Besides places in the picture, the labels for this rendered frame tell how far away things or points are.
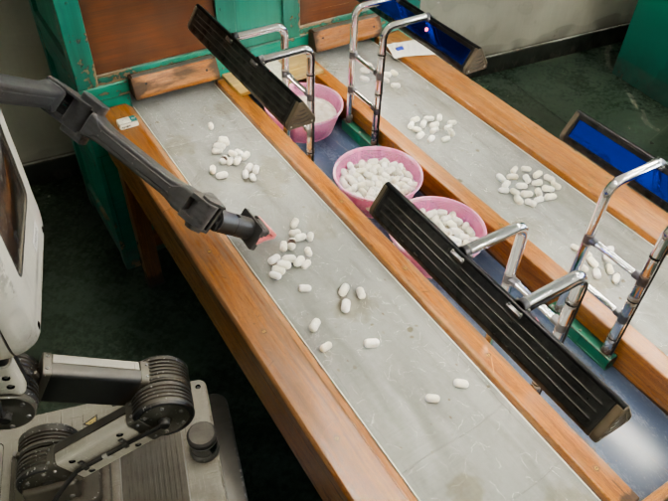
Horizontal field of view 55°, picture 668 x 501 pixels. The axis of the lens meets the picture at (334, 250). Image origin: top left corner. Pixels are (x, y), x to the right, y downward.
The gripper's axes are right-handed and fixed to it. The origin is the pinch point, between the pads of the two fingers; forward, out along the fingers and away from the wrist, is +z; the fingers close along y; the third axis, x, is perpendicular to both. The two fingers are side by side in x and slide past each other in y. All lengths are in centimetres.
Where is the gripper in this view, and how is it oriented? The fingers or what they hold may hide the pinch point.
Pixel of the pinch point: (272, 236)
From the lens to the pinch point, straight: 172.7
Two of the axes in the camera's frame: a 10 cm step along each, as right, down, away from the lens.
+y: -5.2, -6.0, 6.0
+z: 6.4, 1.8, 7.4
